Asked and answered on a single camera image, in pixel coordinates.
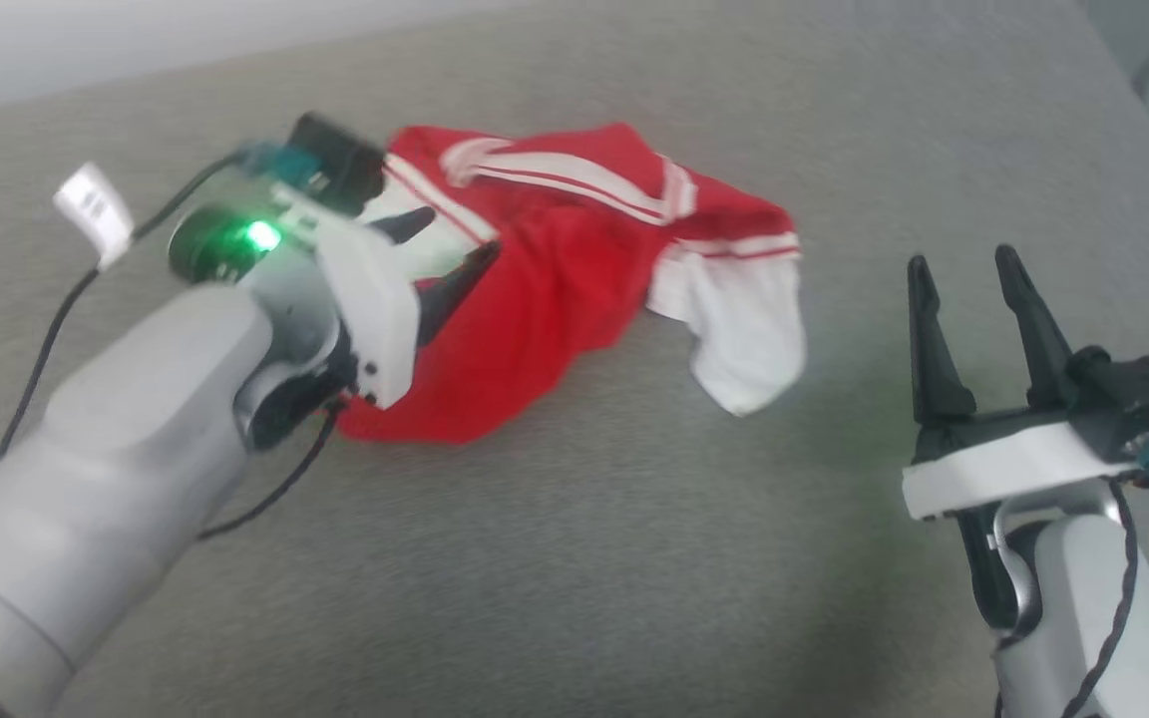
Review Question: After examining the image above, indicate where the red and white garment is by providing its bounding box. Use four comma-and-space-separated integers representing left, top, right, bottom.
335, 122, 807, 446

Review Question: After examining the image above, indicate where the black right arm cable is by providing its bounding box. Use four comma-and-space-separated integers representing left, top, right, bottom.
1061, 479, 1140, 718

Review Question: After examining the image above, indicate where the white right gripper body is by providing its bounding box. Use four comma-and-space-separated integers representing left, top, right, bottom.
901, 403, 1145, 523

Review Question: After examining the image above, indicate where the grey fabric sofa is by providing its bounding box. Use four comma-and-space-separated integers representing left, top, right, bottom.
0, 0, 1149, 718

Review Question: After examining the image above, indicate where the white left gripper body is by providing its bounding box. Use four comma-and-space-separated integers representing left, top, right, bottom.
169, 184, 422, 452

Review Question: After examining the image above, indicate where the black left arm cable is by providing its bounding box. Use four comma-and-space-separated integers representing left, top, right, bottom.
0, 150, 248, 462

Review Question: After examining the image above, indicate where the white cable tag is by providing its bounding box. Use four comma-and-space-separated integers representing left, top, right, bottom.
52, 162, 136, 271

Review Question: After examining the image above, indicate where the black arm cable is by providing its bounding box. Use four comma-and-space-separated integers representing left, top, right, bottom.
0, 150, 248, 462
1061, 479, 1140, 718

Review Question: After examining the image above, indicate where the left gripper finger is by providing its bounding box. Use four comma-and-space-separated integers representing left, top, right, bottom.
370, 205, 437, 246
414, 240, 504, 349

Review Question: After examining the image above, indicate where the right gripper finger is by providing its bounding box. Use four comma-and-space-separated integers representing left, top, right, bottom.
907, 253, 978, 431
993, 243, 1074, 409

